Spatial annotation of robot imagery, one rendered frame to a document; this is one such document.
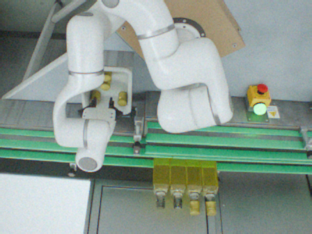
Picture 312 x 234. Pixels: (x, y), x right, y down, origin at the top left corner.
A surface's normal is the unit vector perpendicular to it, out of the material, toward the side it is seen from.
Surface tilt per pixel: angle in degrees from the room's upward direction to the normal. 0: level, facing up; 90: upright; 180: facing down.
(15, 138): 90
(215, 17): 0
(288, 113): 90
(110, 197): 90
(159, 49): 29
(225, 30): 0
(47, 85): 0
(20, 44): 90
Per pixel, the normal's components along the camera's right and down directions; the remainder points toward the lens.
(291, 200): 0.07, -0.62
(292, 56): -0.02, 0.78
